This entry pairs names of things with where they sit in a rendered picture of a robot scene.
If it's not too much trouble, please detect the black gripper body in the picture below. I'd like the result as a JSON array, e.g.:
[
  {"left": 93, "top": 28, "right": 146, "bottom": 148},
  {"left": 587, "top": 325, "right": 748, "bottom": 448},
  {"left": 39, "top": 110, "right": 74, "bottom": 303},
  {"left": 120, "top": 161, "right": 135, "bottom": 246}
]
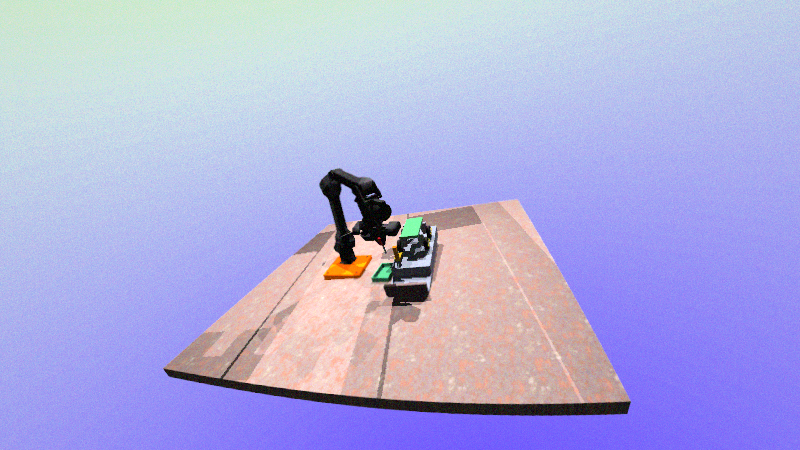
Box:
[{"left": 352, "top": 216, "right": 401, "bottom": 236}]

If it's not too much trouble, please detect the white ramp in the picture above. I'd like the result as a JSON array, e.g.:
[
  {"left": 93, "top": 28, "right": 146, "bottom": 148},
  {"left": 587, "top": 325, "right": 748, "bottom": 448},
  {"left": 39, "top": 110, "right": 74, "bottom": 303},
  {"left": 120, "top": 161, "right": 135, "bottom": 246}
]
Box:
[{"left": 383, "top": 226, "right": 438, "bottom": 296}]

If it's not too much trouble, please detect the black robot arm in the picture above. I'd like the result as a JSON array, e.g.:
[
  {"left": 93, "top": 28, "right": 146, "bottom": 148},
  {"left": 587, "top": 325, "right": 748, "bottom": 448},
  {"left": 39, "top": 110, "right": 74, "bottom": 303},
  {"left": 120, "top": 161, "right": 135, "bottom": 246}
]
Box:
[{"left": 319, "top": 168, "right": 392, "bottom": 265}]

